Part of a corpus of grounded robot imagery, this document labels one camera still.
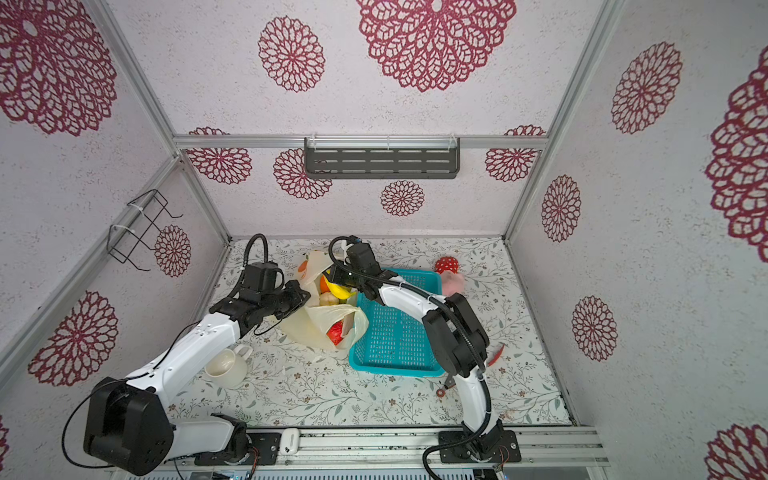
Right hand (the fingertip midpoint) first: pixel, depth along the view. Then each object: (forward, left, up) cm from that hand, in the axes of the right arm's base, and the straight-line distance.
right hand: (323, 265), depth 89 cm
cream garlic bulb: (-5, 0, -11) cm, 12 cm away
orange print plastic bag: (-17, 0, -2) cm, 17 cm away
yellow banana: (-7, -5, -3) cm, 9 cm away
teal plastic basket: (-15, -22, -19) cm, 33 cm away
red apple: (-16, -4, -12) cm, 20 cm away
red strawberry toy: (+13, -40, -13) cm, 44 cm away
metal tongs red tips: (-27, -37, -19) cm, 50 cm away
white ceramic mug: (-28, +23, -10) cm, 37 cm away
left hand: (-10, +2, -2) cm, 11 cm away
